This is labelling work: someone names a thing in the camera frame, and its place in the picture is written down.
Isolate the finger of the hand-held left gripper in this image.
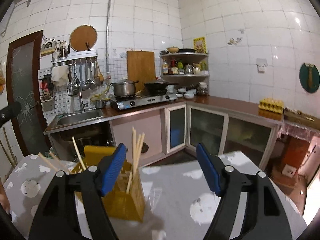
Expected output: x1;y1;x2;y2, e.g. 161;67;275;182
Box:
0;101;22;128

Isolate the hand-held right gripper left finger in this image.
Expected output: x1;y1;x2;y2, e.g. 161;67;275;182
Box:
29;143;127;240

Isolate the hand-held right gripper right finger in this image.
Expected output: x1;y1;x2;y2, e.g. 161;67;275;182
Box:
196;142;293;240

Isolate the bunch of wooden chopsticks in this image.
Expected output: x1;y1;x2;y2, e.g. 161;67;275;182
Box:
38;127;146;195

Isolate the yellow plastic utensil holder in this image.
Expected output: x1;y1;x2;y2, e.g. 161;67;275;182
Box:
71;145;146;223

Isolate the person's left hand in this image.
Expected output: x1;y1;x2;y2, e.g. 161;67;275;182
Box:
0;183;10;213

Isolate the brown frosted glass door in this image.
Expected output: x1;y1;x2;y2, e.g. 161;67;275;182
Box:
6;30;52;157

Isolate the grey printed tablecloth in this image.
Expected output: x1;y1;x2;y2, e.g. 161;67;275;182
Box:
4;151;308;240

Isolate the kitchen counter cabinet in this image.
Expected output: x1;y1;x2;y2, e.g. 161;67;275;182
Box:
44;95;283;170

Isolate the steel sink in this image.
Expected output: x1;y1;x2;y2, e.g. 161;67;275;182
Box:
44;109;104;134

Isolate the hanging beige cloth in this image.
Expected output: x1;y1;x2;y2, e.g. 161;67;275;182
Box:
51;65;69;87

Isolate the chrome faucet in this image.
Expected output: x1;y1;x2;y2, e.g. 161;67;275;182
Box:
68;77;88;112

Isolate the steel gas stove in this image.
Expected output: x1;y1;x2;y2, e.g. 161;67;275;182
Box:
109;91;178;110

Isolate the group of white bowls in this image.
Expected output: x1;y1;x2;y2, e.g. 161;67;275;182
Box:
166;82;209;99

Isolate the small white floor box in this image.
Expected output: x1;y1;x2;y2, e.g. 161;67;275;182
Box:
282;164;298;177

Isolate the steel cooking pot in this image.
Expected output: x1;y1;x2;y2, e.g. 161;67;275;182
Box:
110;79;139;97

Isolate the row of hanging ladles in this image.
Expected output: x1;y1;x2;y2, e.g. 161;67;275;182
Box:
72;59;105;92

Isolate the yellow egg tray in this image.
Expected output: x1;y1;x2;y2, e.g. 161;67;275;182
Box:
259;99;284;113

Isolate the black wok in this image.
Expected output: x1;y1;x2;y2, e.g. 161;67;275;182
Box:
144;80;179;92

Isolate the pink lace cloth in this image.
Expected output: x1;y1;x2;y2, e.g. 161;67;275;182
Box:
279;122;320;140

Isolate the long wooden box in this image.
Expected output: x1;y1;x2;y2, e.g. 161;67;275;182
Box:
283;107;320;128

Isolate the round wooden board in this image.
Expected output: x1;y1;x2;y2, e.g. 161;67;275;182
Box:
69;25;98;52

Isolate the wooden cutting board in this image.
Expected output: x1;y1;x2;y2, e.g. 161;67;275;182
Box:
127;50;156;92

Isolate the row of condiment bottles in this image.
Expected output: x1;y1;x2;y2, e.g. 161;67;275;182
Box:
162;57;208;75

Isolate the wire wall basket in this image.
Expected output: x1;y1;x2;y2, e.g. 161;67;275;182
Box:
40;74;55;103

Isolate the small yellow wall device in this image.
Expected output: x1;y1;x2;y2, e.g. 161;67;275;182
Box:
41;42;57;55

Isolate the metal wall rack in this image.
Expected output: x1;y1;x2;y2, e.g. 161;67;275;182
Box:
51;50;98;64

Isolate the corner wall shelf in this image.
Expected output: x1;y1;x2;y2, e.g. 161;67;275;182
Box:
159;52;210;77

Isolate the white wall socket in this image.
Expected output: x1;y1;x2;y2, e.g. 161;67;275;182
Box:
256;58;267;73

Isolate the grey wall pipe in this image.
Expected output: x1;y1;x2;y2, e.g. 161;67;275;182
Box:
105;0;113;75

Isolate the green round wall plaque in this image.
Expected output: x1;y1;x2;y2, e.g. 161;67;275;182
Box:
299;63;320;93

